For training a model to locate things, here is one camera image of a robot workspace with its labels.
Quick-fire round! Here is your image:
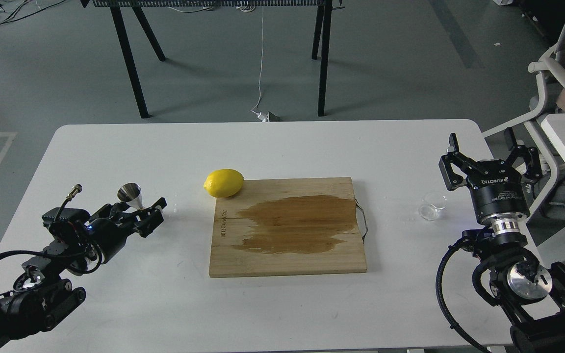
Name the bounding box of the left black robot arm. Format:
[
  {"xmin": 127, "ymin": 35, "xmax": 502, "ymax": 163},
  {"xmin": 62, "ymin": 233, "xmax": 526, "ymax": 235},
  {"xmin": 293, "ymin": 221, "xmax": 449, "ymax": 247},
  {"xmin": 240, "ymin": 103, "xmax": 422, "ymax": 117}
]
[{"xmin": 0, "ymin": 198, "xmax": 167, "ymax": 348}]

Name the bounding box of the yellow lemon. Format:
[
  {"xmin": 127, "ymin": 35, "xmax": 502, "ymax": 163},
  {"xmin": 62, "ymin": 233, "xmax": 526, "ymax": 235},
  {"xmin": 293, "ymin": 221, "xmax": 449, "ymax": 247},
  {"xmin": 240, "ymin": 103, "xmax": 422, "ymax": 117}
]
[{"xmin": 203, "ymin": 169, "xmax": 244, "ymax": 198}]

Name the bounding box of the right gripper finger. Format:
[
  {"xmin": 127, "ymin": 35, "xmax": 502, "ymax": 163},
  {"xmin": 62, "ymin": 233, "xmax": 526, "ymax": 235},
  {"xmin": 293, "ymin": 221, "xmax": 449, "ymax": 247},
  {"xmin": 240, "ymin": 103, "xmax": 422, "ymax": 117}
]
[
  {"xmin": 438, "ymin": 133, "xmax": 471, "ymax": 191},
  {"xmin": 504, "ymin": 127, "xmax": 542, "ymax": 184}
]

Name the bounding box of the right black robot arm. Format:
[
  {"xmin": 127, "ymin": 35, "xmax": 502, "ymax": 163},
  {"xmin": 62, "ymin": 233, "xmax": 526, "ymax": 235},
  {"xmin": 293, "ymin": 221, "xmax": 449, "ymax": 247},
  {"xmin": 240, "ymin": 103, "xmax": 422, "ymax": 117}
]
[{"xmin": 435, "ymin": 128, "xmax": 565, "ymax": 353}]

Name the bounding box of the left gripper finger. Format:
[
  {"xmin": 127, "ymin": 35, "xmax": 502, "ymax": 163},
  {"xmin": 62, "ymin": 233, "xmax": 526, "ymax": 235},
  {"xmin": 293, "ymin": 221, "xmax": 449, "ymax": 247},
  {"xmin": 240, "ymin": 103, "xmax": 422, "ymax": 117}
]
[
  {"xmin": 133, "ymin": 197, "xmax": 167, "ymax": 238},
  {"xmin": 90, "ymin": 202, "xmax": 148, "ymax": 220}
]

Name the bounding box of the small clear glass cup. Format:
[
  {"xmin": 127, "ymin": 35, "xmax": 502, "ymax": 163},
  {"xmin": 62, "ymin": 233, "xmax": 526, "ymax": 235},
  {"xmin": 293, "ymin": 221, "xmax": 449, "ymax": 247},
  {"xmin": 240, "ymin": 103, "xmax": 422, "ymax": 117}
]
[{"xmin": 417, "ymin": 191, "xmax": 448, "ymax": 221}]

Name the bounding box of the black metal table frame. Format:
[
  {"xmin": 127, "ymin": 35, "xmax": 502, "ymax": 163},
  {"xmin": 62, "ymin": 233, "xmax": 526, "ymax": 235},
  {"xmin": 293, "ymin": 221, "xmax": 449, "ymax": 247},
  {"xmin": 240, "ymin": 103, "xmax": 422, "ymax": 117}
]
[{"xmin": 81, "ymin": 0, "xmax": 343, "ymax": 119}]

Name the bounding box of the white office chair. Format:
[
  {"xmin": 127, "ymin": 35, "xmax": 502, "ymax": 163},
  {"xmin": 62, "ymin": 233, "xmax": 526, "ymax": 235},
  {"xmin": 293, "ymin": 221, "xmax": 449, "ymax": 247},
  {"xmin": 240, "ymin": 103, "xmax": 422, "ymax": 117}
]
[{"xmin": 484, "ymin": 24, "xmax": 565, "ymax": 215}]

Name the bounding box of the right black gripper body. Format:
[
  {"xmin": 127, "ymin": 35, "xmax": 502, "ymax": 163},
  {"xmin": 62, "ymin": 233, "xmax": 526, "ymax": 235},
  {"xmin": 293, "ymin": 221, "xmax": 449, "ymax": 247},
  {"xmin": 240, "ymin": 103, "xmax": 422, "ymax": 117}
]
[{"xmin": 464, "ymin": 159, "xmax": 530, "ymax": 225}]

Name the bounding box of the wooden cutting board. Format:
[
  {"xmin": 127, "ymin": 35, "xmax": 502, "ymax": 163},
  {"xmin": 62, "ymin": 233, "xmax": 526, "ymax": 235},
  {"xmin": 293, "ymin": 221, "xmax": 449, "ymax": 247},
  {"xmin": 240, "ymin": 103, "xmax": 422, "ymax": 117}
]
[{"xmin": 208, "ymin": 176, "xmax": 367, "ymax": 278}]

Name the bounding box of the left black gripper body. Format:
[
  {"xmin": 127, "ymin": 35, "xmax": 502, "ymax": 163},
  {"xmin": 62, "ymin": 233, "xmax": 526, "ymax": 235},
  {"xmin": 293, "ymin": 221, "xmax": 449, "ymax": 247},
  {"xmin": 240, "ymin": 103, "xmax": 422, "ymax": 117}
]
[{"xmin": 42, "ymin": 207, "xmax": 136, "ymax": 264}]

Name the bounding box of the white hanging cable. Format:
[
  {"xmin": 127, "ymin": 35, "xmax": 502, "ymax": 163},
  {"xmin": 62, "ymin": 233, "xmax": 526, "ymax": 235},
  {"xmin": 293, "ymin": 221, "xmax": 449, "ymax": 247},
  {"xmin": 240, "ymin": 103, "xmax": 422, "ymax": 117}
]
[{"xmin": 250, "ymin": 6, "xmax": 280, "ymax": 123}]

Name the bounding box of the steel double jigger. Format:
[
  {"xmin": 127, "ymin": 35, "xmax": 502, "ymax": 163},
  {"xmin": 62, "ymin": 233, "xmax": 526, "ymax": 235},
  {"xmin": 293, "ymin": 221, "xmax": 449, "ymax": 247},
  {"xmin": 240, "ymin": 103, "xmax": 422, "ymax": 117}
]
[{"xmin": 117, "ymin": 182, "xmax": 144, "ymax": 210}]

